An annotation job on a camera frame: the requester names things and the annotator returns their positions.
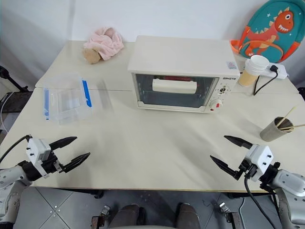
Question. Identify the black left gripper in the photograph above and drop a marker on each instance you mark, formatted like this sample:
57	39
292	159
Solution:
51	164

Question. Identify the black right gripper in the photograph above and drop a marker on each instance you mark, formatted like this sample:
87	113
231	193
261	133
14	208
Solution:
246	170

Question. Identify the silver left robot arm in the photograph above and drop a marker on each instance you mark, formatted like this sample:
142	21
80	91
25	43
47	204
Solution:
10	177

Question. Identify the cream toaster oven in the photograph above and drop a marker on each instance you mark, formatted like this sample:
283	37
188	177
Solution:
178	53

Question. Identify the metal cup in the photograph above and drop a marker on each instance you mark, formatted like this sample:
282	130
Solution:
274	132

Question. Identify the metal caster wheel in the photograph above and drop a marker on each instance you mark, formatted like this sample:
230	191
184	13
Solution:
223	207
105	211

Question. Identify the clear container with blue clips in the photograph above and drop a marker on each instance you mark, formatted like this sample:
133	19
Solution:
65	97

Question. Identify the long bamboo skewer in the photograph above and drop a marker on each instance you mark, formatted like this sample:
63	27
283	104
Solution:
289	114
296	126

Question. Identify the dark rounded shape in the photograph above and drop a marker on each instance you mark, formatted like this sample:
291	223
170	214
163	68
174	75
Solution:
188	215
126	215

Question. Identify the paper coffee cup white lid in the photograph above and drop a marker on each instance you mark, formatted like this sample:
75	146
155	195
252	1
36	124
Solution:
251	71

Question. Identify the black tripod stand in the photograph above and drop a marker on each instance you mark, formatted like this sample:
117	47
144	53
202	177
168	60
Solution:
12	83

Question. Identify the white power strip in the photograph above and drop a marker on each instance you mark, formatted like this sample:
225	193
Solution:
281	72

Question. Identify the brown plush toy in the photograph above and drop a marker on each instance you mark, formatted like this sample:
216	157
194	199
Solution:
91	55

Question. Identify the pink plush toy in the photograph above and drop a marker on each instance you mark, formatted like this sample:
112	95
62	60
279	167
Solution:
107	44

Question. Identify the teal dinosaur backpack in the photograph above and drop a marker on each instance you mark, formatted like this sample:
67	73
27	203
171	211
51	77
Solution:
269	31

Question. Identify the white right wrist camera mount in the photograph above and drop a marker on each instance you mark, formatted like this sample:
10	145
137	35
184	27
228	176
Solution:
261	156

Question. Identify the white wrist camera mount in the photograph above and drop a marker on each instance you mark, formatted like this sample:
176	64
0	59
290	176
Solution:
261	156
35	149

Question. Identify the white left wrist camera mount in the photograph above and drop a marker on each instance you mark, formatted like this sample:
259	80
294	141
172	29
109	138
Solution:
35	149

